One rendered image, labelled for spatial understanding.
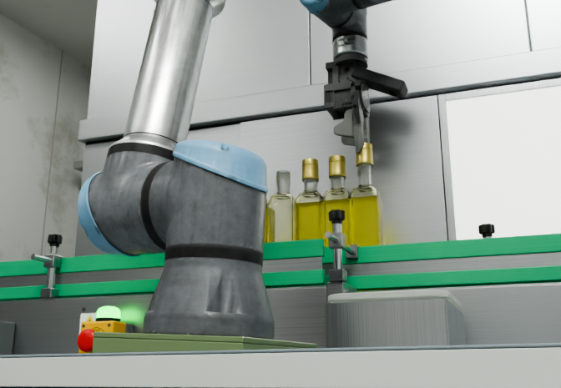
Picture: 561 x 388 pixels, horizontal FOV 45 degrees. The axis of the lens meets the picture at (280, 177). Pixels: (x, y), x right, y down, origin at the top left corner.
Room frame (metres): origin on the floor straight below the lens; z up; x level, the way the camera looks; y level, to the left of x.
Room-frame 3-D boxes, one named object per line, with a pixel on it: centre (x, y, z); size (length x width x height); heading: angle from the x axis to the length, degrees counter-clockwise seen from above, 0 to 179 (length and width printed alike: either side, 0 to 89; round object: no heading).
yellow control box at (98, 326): (1.26, 0.32, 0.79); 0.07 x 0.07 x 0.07; 70
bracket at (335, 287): (1.20, -0.11, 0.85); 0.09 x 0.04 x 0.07; 160
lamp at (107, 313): (1.27, 0.32, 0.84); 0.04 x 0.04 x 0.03
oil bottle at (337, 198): (1.31, -0.12, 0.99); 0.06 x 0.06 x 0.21; 71
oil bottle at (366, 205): (1.29, -0.17, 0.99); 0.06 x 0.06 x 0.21; 69
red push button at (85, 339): (1.22, 0.33, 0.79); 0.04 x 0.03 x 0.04; 70
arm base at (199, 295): (0.80, 0.08, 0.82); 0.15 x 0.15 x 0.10
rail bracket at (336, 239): (1.18, -0.11, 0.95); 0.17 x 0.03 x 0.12; 160
